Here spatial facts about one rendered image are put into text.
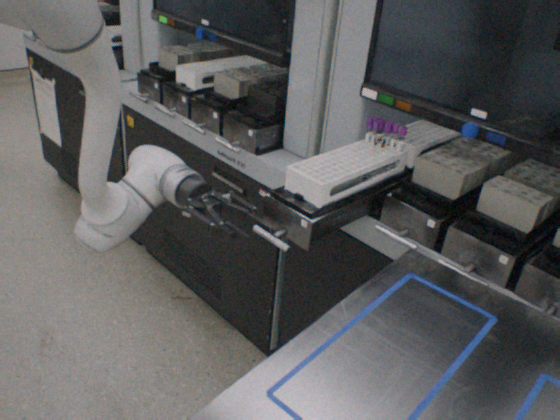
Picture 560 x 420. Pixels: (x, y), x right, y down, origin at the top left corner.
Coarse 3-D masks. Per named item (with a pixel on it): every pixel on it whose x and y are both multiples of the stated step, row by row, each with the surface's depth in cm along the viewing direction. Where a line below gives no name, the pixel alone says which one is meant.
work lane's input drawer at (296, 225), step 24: (408, 168) 121; (288, 192) 106; (360, 192) 109; (384, 192) 114; (264, 216) 109; (288, 216) 103; (312, 216) 100; (336, 216) 104; (360, 216) 111; (312, 240) 101
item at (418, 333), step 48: (384, 288) 81; (432, 288) 82; (480, 288) 83; (336, 336) 71; (384, 336) 71; (432, 336) 72; (480, 336) 73; (528, 336) 74; (240, 384) 62; (288, 384) 63; (336, 384) 64; (384, 384) 64; (432, 384) 65; (480, 384) 66; (528, 384) 66
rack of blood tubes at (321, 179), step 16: (352, 144) 118; (368, 144) 119; (304, 160) 108; (320, 160) 109; (336, 160) 110; (352, 160) 110; (368, 160) 111; (384, 160) 112; (400, 160) 117; (288, 176) 105; (304, 176) 102; (320, 176) 103; (336, 176) 104; (352, 176) 105; (368, 176) 113; (384, 176) 115; (304, 192) 103; (320, 192) 100; (336, 192) 109; (352, 192) 108
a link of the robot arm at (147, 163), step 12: (132, 156) 124; (144, 156) 122; (156, 156) 120; (168, 156) 120; (132, 168) 121; (144, 168) 119; (156, 168) 118; (168, 168) 118; (132, 180) 118; (144, 180) 118; (156, 180) 118; (144, 192) 118; (156, 192) 119; (156, 204) 121
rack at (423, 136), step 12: (420, 120) 135; (408, 132) 128; (420, 132) 128; (432, 132) 130; (444, 132) 130; (456, 132) 131; (396, 144) 122; (408, 144) 121; (420, 144) 122; (432, 144) 124; (444, 144) 133; (408, 156) 121
